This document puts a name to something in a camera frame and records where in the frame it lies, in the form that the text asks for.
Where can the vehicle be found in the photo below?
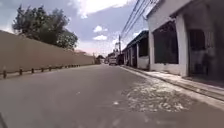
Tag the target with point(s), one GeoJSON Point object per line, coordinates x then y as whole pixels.
{"type": "Point", "coordinates": [112, 61]}

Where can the utility pole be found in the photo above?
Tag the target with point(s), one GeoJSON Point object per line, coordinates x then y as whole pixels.
{"type": "Point", "coordinates": [119, 43]}

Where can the low house with dark roof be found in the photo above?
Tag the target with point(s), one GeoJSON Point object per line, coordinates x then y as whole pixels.
{"type": "Point", "coordinates": [137, 51]}

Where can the grey asphalt road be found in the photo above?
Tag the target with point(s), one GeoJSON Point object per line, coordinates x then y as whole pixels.
{"type": "Point", "coordinates": [83, 96]}

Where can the pale concrete kerb strip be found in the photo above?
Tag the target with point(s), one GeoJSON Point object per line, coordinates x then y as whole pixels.
{"type": "Point", "coordinates": [186, 85]}

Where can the large dark green tree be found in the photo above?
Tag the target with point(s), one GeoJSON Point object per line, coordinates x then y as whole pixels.
{"type": "Point", "coordinates": [43, 26]}

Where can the row of short bollards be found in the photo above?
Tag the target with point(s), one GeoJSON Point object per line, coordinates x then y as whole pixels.
{"type": "Point", "coordinates": [33, 70]}

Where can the white house with porch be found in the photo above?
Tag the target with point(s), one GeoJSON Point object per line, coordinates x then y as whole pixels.
{"type": "Point", "coordinates": [186, 36]}

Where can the long tan wall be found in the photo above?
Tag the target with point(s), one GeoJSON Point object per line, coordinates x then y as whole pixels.
{"type": "Point", "coordinates": [40, 53]}

